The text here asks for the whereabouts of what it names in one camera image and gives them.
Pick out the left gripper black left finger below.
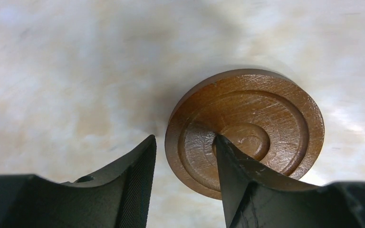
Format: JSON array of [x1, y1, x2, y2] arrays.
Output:
[[0, 135, 156, 228]]

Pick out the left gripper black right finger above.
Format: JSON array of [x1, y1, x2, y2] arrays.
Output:
[[215, 135, 365, 228]]

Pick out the dark brown wooden coaster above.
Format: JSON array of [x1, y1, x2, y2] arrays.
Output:
[[164, 68, 325, 200]]

